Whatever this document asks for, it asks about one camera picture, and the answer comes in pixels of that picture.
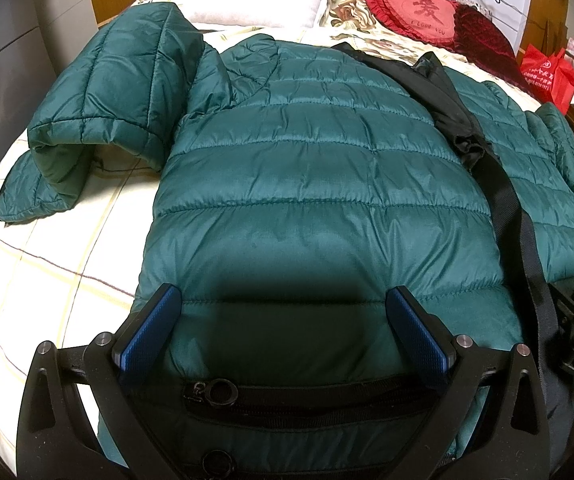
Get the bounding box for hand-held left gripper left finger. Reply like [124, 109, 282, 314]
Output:
[16, 282, 188, 480]

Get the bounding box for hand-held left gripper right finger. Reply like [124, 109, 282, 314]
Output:
[384, 285, 550, 480]

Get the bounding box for green puffer jacket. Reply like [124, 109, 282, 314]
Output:
[0, 2, 574, 480]

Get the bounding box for floral cream bedspread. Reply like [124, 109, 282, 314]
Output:
[0, 0, 574, 466]

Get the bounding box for red shopping bag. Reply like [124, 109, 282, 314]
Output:
[518, 43, 574, 117]

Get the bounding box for dark red velvet cushion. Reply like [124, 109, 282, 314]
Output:
[450, 2, 519, 65]

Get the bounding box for grey wardrobe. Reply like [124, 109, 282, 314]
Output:
[0, 0, 55, 191]

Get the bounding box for red heart cushion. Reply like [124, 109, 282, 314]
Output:
[361, 0, 461, 54]

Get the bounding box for black shoulder strap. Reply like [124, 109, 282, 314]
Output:
[331, 41, 570, 413]

